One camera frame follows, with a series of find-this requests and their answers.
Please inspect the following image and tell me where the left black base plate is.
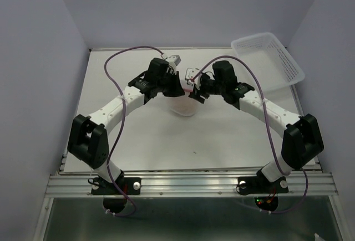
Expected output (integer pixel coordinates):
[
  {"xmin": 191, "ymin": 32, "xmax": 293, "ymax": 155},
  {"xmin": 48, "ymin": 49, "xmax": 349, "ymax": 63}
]
[{"xmin": 88, "ymin": 177, "xmax": 141, "ymax": 196}]

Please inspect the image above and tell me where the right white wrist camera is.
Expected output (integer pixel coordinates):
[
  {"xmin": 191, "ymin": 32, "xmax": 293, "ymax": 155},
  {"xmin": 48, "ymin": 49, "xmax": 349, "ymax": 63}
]
[{"xmin": 185, "ymin": 68, "xmax": 200, "ymax": 86}]

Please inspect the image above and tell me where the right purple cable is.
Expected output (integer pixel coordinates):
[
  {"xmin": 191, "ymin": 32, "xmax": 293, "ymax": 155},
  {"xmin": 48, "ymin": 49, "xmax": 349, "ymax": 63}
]
[{"xmin": 191, "ymin": 55, "xmax": 309, "ymax": 216}]

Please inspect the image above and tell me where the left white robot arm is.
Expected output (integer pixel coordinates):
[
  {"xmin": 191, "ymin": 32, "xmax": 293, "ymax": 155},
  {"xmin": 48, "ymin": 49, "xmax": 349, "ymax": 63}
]
[{"xmin": 67, "ymin": 55, "xmax": 185, "ymax": 193}]

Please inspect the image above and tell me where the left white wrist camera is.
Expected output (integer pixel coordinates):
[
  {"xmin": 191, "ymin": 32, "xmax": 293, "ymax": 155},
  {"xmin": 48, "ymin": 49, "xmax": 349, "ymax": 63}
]
[{"xmin": 161, "ymin": 54, "xmax": 181, "ymax": 67}]

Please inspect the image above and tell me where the white plastic basket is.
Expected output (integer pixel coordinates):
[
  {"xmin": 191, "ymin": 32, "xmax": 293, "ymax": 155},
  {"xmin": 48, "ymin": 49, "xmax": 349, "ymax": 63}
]
[{"xmin": 231, "ymin": 33, "xmax": 305, "ymax": 91}]

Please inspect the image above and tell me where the aluminium mounting rail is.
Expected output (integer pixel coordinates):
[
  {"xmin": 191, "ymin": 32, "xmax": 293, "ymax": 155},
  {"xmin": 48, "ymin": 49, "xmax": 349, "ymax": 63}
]
[{"xmin": 45, "ymin": 170, "xmax": 338, "ymax": 198}]

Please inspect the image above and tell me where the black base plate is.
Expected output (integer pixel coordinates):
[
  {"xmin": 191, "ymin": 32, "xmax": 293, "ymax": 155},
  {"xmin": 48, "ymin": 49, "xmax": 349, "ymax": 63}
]
[
  {"xmin": 236, "ymin": 176, "xmax": 289, "ymax": 196},
  {"xmin": 88, "ymin": 177, "xmax": 141, "ymax": 196}
]

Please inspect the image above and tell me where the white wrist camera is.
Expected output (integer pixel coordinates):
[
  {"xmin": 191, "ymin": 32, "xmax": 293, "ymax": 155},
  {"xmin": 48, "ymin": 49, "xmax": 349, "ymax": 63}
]
[
  {"xmin": 185, "ymin": 68, "xmax": 200, "ymax": 86},
  {"xmin": 161, "ymin": 54, "xmax": 181, "ymax": 67}
]

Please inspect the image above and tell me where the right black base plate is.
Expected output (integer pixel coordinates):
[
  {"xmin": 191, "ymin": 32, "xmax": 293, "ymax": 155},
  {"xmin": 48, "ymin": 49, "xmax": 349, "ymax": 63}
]
[{"xmin": 236, "ymin": 176, "xmax": 289, "ymax": 196}]

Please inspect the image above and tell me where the white mesh laundry bag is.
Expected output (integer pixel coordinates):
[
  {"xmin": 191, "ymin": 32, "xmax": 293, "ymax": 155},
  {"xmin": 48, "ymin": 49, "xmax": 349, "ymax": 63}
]
[{"xmin": 167, "ymin": 85, "xmax": 200, "ymax": 117}]

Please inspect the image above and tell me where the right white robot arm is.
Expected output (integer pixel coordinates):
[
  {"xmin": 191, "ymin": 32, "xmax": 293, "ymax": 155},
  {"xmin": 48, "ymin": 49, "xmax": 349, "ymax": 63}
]
[{"xmin": 185, "ymin": 60, "xmax": 324, "ymax": 191}]

